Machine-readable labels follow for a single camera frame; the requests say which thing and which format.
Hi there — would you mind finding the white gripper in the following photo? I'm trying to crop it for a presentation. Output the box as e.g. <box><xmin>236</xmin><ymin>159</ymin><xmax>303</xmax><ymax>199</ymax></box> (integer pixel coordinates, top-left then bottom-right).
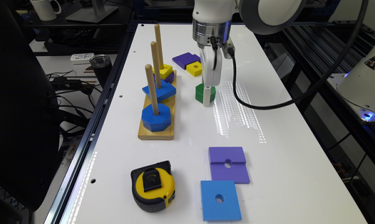
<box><xmin>199</xmin><ymin>37</ymin><xmax>235</xmax><ymax>107</ymax></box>

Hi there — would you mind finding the green octagonal block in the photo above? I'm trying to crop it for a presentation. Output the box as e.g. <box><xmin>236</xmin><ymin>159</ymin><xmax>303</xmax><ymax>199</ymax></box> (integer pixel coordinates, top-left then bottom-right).
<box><xmin>195</xmin><ymin>83</ymin><xmax>216</xmax><ymax>103</ymax></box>

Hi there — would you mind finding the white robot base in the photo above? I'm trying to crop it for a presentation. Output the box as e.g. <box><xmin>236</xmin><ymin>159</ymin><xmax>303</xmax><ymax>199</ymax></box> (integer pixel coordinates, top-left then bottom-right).
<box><xmin>328</xmin><ymin>46</ymin><xmax>375</xmax><ymax>122</ymax></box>

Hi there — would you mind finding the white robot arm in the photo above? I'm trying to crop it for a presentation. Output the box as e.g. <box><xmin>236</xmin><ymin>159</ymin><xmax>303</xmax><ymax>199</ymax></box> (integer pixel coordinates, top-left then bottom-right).
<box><xmin>192</xmin><ymin>0</ymin><xmax>306</xmax><ymax>106</ymax></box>

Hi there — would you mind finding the small yellow square block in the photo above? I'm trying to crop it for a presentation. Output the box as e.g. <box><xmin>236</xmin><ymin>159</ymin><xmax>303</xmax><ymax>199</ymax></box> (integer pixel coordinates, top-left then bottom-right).
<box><xmin>186</xmin><ymin>62</ymin><xmax>202</xmax><ymax>77</ymax></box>

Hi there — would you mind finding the purple round block on peg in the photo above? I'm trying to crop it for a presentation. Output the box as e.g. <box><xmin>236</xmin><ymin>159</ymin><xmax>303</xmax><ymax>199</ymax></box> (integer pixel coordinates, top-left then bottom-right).
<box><xmin>162</xmin><ymin>72</ymin><xmax>175</xmax><ymax>83</ymax></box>

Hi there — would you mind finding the small purple stepped block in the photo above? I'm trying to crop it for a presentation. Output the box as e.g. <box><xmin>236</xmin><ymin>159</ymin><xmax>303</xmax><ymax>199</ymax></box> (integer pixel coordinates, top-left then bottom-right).
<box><xmin>172</xmin><ymin>52</ymin><xmax>201</xmax><ymax>70</ymax></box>

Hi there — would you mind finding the blue square block on peg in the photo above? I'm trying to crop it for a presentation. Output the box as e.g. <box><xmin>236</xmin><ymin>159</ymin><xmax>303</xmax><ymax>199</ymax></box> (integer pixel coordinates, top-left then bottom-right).
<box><xmin>154</xmin><ymin>80</ymin><xmax>176</xmax><ymax>102</ymax></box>

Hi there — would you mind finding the yellow square block on peg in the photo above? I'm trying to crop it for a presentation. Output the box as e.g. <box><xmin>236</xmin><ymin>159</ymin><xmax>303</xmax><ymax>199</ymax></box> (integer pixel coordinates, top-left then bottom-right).
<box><xmin>153</xmin><ymin>64</ymin><xmax>173</xmax><ymax>80</ymax></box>

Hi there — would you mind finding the blue octagonal block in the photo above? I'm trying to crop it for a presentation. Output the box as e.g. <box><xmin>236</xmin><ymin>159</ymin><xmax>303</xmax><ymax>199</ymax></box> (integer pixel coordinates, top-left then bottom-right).
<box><xmin>141</xmin><ymin>103</ymin><xmax>171</xmax><ymax>132</ymax></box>

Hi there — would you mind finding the large purple square block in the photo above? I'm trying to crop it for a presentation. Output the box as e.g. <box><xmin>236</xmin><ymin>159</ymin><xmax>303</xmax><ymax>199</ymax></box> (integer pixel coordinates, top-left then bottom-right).
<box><xmin>209</xmin><ymin>147</ymin><xmax>250</xmax><ymax>184</ymax></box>

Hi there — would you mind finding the large blue square block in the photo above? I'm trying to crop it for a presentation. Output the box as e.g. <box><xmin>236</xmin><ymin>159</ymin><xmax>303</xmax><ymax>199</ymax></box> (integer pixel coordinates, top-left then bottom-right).
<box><xmin>201</xmin><ymin>180</ymin><xmax>242</xmax><ymax>221</ymax></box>

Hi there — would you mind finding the wooden peg base board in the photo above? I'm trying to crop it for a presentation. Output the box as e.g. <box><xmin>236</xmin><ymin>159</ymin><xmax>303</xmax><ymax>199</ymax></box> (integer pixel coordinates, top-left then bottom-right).
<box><xmin>138</xmin><ymin>86</ymin><xmax>176</xmax><ymax>140</ymax></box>

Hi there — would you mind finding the front wooden peg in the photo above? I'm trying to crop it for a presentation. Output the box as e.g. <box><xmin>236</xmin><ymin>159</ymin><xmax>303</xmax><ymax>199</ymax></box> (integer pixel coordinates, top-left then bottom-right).
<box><xmin>145</xmin><ymin>64</ymin><xmax>159</xmax><ymax>116</ymax></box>

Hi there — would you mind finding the middle wooden peg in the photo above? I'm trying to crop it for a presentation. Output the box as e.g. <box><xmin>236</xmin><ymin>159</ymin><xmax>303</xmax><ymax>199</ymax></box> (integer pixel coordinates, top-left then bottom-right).
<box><xmin>151</xmin><ymin>41</ymin><xmax>162</xmax><ymax>89</ymax></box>

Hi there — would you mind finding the black tumbler cup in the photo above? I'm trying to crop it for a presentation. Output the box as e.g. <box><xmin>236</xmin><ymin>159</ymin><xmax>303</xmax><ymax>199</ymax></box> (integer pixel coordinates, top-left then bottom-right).
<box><xmin>90</xmin><ymin>54</ymin><xmax>112</xmax><ymax>87</ymax></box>

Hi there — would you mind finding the yellow black tape measure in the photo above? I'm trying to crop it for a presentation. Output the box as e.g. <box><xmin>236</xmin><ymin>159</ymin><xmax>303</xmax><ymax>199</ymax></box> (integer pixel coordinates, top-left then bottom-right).
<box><xmin>131</xmin><ymin>161</ymin><xmax>175</xmax><ymax>213</ymax></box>

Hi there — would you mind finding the white remote device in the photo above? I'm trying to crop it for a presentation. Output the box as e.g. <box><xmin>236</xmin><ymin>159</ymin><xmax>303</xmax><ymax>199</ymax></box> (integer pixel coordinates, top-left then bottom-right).
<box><xmin>70</xmin><ymin>53</ymin><xmax>95</xmax><ymax>65</ymax></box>

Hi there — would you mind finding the grey monitor stand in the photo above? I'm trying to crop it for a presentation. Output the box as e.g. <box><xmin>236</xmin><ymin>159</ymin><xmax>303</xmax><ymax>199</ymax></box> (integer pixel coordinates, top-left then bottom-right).
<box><xmin>65</xmin><ymin>0</ymin><xmax>118</xmax><ymax>23</ymax></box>

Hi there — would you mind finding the white mug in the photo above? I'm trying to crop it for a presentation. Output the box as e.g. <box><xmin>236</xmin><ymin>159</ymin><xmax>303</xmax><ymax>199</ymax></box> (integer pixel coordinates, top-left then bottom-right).
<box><xmin>30</xmin><ymin>0</ymin><xmax>62</xmax><ymax>21</ymax></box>

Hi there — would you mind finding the black office chair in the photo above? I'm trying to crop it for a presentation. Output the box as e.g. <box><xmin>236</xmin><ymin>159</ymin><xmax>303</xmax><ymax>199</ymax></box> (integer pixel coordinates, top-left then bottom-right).
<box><xmin>0</xmin><ymin>1</ymin><xmax>60</xmax><ymax>212</ymax></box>

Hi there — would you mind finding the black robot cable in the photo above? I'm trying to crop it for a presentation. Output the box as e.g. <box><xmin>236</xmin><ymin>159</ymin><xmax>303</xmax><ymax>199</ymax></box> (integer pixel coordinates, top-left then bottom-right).
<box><xmin>209</xmin><ymin>0</ymin><xmax>370</xmax><ymax>111</ymax></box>

